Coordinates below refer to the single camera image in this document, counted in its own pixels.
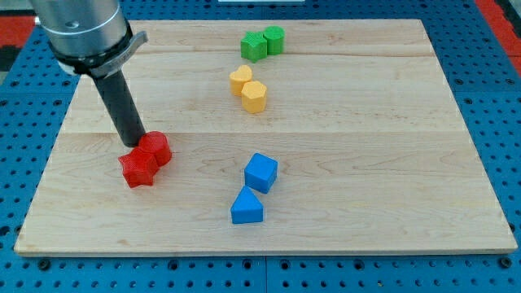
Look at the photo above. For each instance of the yellow hexagon block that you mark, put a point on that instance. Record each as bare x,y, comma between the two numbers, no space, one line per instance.
254,97

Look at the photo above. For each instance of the green cylinder block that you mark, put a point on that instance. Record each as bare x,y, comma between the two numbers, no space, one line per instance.
275,37

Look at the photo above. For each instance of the yellow heart block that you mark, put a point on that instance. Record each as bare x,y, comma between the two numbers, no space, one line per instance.
238,78

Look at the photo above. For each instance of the wooden board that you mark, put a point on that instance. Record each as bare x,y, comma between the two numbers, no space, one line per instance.
374,157

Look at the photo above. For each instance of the red star block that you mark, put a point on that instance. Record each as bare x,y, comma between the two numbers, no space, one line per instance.
138,168

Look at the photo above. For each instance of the green star block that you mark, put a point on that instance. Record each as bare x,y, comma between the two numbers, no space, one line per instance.
253,46

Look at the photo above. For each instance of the red cylinder block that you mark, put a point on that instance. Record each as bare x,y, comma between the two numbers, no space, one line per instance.
157,144

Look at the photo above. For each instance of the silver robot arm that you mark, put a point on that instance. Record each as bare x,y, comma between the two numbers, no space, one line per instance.
90,37

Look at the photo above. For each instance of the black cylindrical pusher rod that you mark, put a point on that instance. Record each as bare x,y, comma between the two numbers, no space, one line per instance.
120,106

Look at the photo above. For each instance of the blue triangle block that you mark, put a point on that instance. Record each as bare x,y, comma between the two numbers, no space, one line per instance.
246,208

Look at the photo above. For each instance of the blue cube block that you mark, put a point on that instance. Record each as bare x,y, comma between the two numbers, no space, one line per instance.
260,173

